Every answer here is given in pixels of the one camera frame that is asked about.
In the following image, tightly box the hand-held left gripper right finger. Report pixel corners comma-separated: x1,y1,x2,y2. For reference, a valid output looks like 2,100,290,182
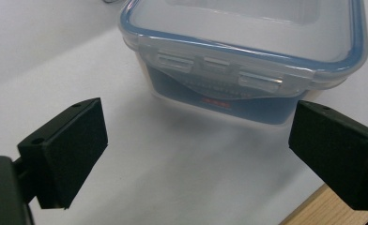
287,99,368,211

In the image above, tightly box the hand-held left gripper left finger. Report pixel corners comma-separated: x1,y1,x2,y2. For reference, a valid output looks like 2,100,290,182
17,97,109,210

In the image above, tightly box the clear plastic food container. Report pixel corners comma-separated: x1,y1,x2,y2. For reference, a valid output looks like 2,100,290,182
135,52,326,126

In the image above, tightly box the clear lid with blue seal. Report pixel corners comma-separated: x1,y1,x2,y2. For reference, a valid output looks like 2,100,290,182
117,0,368,100

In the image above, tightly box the wooden table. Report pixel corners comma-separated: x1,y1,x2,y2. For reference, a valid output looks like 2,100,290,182
279,182,368,225

